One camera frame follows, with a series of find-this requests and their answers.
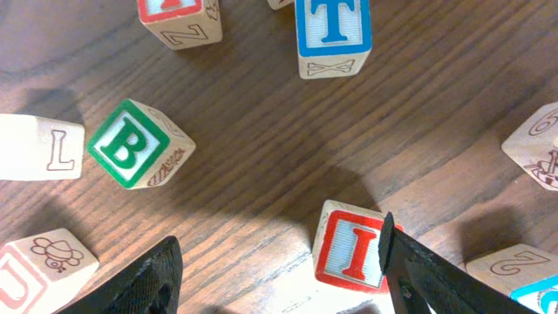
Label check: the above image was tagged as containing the blue 2 wooden block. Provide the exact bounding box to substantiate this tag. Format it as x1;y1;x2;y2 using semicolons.
466;244;557;314

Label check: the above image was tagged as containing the yellow block upper centre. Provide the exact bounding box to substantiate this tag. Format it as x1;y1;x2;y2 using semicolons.
1;113;85;181

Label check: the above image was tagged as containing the red I block lower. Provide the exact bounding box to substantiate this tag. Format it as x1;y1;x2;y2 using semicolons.
312;200;389;294

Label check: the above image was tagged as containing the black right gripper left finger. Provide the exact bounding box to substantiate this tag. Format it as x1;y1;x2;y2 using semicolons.
61;235;183;314

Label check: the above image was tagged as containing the yellow S wooden block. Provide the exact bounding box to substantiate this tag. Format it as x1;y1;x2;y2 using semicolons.
501;102;557;191

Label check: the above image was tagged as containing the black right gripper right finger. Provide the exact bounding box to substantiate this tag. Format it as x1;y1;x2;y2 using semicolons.
378;213;531;314

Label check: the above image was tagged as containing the red U block upper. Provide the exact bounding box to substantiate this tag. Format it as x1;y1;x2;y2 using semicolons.
1;229;99;313

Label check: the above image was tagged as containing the green B wooden block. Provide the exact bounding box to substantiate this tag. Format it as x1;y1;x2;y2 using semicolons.
87;99;196;189

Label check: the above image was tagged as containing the blue T wooden block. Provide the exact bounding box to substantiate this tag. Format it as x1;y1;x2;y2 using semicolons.
295;0;372;79

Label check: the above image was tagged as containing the red I block upper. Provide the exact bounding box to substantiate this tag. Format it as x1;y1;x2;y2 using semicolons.
137;0;223;50

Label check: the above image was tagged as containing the red i block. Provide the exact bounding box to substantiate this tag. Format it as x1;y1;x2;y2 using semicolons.
312;200;389;294
137;0;223;50

